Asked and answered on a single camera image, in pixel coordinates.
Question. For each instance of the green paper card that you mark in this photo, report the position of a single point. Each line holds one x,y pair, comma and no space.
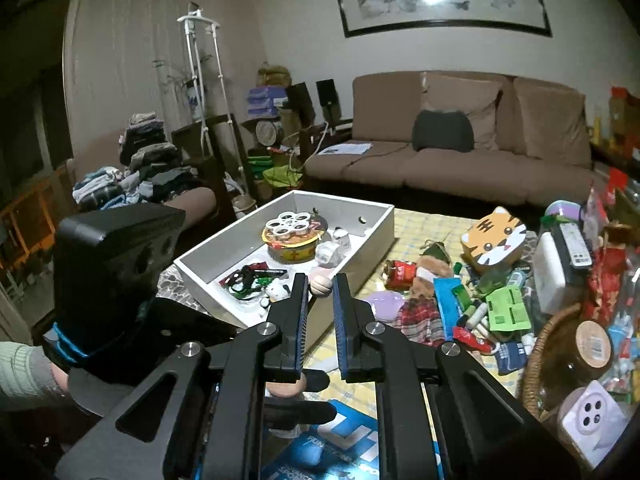
506,310

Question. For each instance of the brown lidded jar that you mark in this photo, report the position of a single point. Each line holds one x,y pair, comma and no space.
577,352

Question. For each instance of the person left hand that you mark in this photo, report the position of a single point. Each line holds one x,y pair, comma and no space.
283,390

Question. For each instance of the tiger face box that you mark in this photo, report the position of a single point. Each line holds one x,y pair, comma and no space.
497,239

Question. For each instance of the white storage tray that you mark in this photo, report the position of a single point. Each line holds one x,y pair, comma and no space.
358,236

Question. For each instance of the instant noodle bowl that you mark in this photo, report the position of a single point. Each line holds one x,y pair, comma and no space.
297,248

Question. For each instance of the grey sweater forearm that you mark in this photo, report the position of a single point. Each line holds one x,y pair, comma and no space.
29,380

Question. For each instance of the white rectangular box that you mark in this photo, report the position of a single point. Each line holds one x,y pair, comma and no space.
557,284

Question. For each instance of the white garment steamer stand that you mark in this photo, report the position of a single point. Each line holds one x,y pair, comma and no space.
196,27

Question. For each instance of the brown sofa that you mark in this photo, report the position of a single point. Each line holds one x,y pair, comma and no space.
480,136

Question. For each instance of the white remote control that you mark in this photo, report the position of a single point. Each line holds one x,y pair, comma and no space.
577,249

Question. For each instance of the red snack bag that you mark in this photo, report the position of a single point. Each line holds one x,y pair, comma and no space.
603,285

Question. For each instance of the navy blue pouch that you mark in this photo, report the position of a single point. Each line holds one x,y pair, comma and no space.
510,357

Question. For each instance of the yellow checkered tablecloth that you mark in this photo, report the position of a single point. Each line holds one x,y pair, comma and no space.
412,231

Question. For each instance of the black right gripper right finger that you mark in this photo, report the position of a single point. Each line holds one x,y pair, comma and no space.
441,414

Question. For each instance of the purple square dispenser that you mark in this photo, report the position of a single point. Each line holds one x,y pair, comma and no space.
590,422

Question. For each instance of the black cushion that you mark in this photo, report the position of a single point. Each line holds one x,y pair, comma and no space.
442,130

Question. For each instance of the purple soap in wrapper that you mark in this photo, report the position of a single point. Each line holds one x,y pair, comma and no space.
385,305

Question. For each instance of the pile of folded clothes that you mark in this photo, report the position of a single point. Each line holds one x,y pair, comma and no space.
131,166

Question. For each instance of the white six-hole ring holder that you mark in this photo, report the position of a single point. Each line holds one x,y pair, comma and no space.
288,224

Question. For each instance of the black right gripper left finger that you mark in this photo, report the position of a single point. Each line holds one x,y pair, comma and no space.
199,414

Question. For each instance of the blue UTO box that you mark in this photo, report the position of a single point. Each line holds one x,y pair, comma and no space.
344,448

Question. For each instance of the blue flat package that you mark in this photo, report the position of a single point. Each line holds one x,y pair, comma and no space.
447,304

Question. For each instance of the red sachet packet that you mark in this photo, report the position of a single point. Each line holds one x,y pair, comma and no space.
472,342

